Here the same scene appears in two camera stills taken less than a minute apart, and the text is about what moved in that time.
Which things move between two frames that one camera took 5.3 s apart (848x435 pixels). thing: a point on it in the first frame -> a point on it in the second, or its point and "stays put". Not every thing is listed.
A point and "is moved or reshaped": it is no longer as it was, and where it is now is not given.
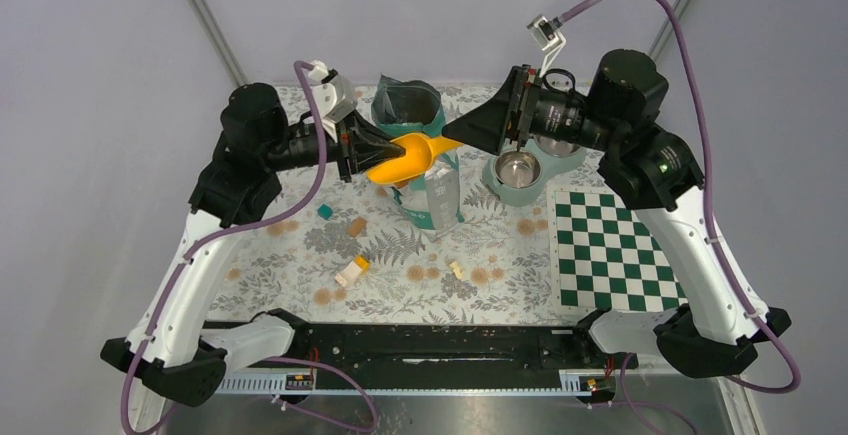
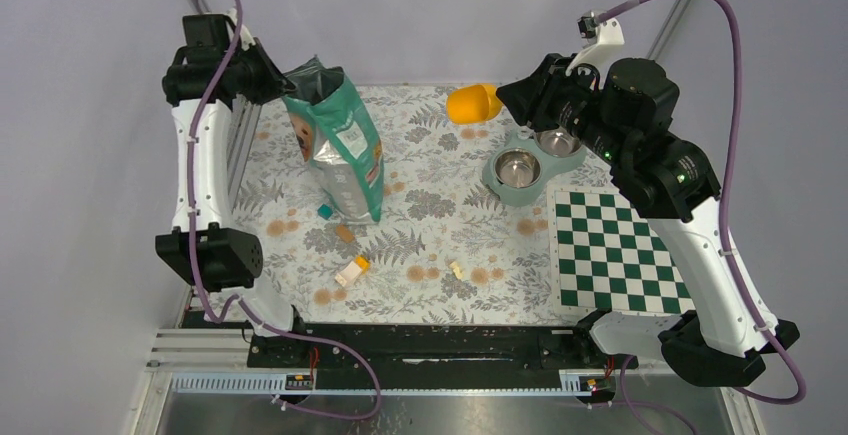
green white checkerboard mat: x=603 y=256 stays put
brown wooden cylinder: x=357 y=225 -> x=344 y=233
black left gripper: x=365 y=145 -> x=273 y=81
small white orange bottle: x=353 y=269 stays put
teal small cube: x=324 y=211 stays put
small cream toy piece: x=456 y=269 stays put
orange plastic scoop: x=416 y=160 -> x=472 y=104
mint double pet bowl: x=516 y=175 stays put
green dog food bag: x=400 y=106 is moved or reshaped
